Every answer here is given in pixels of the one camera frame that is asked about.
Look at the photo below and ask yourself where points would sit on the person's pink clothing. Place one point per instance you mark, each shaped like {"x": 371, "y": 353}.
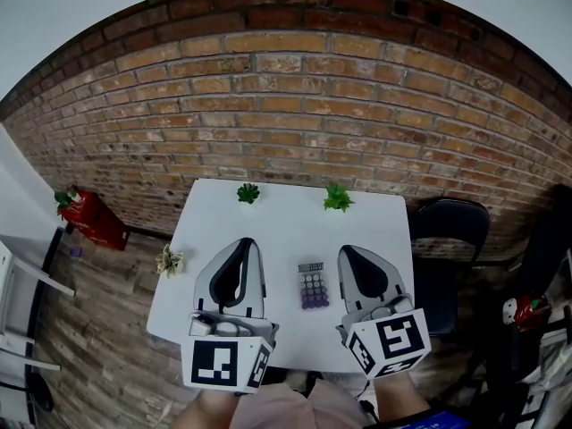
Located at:
{"x": 295, "y": 407}

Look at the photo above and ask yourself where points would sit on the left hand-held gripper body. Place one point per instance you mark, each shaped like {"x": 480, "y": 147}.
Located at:
{"x": 214, "y": 364}

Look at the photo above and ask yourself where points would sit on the blue screen device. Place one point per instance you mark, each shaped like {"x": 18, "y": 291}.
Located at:
{"x": 429, "y": 420}

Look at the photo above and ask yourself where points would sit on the red and white toy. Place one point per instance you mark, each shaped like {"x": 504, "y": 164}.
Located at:
{"x": 525, "y": 313}

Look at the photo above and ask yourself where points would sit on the pale variegated potted plant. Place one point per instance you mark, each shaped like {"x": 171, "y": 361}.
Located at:
{"x": 169, "y": 260}

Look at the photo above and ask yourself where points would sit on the white metal rack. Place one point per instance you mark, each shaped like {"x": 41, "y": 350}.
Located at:
{"x": 549, "y": 373}

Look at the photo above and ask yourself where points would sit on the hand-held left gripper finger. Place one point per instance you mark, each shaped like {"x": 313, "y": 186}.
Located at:
{"x": 254, "y": 284}
{"x": 206, "y": 284}

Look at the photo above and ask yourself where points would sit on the person's right forearm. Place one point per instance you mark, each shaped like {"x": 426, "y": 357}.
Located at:
{"x": 397, "y": 398}

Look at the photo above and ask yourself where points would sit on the white table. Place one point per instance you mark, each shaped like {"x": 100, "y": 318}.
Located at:
{"x": 286, "y": 235}

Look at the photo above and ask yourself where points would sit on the purple-keyed calculator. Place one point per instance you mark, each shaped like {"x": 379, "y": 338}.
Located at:
{"x": 313, "y": 286}

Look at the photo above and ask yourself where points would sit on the dark green succulent plant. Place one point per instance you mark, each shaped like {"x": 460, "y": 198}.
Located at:
{"x": 248, "y": 193}

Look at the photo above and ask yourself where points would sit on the black chair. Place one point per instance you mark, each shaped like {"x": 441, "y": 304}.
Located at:
{"x": 447, "y": 230}

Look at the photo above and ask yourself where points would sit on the red box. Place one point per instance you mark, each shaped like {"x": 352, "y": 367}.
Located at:
{"x": 96, "y": 224}

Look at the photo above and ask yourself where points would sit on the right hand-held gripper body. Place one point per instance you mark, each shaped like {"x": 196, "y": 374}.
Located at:
{"x": 395, "y": 340}

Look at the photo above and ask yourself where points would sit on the green plant with red flowers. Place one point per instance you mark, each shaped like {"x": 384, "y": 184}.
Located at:
{"x": 64, "y": 200}

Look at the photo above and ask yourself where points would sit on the white cabinet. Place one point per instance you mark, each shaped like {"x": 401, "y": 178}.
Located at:
{"x": 18, "y": 257}

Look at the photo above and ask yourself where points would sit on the person's left forearm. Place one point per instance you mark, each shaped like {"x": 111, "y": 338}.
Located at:
{"x": 210, "y": 411}

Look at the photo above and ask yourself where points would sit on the light green spiky plant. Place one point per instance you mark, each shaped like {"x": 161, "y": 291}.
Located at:
{"x": 338, "y": 197}

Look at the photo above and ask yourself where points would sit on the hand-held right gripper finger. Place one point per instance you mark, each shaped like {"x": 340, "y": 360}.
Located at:
{"x": 380, "y": 280}
{"x": 345, "y": 284}

